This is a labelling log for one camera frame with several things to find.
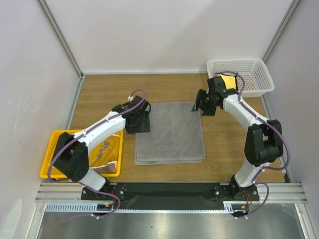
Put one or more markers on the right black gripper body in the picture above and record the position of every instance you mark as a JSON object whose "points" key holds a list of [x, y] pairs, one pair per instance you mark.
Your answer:
{"points": [[203, 101]]}

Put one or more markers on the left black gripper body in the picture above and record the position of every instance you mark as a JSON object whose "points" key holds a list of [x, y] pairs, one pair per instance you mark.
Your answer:
{"points": [[141, 125]]}

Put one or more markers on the yellow towel black trim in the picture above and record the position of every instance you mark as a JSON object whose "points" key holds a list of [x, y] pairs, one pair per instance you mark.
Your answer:
{"points": [[230, 81]]}

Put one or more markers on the grey towel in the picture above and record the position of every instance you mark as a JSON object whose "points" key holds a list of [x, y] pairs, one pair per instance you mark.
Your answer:
{"points": [[176, 136]]}

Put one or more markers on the brown towel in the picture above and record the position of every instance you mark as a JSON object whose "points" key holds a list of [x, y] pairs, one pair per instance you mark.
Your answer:
{"points": [[104, 157]]}

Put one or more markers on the white perforated basket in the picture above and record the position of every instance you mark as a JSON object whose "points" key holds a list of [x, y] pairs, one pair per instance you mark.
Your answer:
{"points": [[256, 79]]}

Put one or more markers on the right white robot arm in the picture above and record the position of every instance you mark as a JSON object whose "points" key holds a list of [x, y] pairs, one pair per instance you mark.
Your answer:
{"points": [[264, 142]]}

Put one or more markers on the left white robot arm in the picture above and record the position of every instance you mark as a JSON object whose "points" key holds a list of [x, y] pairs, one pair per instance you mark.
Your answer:
{"points": [[71, 155]]}

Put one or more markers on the yellow plastic bin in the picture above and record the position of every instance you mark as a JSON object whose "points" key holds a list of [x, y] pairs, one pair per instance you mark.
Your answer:
{"points": [[52, 145]]}

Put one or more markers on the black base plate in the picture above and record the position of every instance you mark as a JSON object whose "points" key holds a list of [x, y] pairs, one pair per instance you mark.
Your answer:
{"points": [[178, 196]]}

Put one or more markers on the aluminium frame rail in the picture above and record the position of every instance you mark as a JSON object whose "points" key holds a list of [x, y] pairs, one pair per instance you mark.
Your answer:
{"points": [[44, 7]]}

